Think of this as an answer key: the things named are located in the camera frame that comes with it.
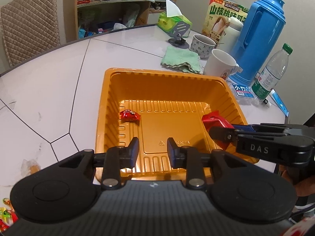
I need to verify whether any large red snack pouch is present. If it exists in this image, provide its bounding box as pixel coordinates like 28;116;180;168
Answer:
202;110;234;151

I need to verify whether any small red candy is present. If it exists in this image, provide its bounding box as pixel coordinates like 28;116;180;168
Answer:
120;109;141;122

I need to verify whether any clear brown candy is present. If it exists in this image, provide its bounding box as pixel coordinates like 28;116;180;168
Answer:
21;159;41;177

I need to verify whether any yellow green candy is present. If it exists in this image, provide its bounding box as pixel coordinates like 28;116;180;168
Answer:
1;198;17;225

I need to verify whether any red orange candy packet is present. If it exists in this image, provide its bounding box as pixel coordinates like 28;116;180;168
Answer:
0;210;18;233

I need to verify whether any person's right hand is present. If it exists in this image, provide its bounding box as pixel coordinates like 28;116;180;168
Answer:
279;165;315;197

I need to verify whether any blue tissue packet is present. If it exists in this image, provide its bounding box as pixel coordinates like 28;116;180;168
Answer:
230;83;257;105

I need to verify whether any orange plastic tray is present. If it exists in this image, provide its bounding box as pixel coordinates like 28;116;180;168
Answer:
95;68;247;180

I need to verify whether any clear water bottle green cap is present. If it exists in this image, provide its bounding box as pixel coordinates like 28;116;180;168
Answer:
251;43;293;101

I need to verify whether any white mug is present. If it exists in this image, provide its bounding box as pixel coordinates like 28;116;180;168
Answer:
204;49;243;79

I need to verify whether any patterned grey cup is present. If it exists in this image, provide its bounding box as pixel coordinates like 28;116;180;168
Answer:
190;34;216;59

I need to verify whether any green cloth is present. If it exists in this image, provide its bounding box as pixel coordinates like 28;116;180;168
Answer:
161;46;202;74

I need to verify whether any white thermos flask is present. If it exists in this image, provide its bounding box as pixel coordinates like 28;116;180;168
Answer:
217;17;244;54

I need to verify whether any blue thermos jug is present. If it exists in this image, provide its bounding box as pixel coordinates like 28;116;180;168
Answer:
230;0;286;86

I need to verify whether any grey phone stand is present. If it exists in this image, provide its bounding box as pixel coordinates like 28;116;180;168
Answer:
168;21;190;49

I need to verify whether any yellow green snack box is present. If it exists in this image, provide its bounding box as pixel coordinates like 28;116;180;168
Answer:
201;0;249;44

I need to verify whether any green tissue pack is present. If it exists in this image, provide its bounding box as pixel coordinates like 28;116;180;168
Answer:
157;0;192;37

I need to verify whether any wooden shelf unit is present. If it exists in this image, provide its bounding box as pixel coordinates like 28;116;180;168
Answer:
63;0;178;43

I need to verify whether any beige quilted far chair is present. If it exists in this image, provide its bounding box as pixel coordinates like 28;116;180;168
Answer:
1;0;60;67

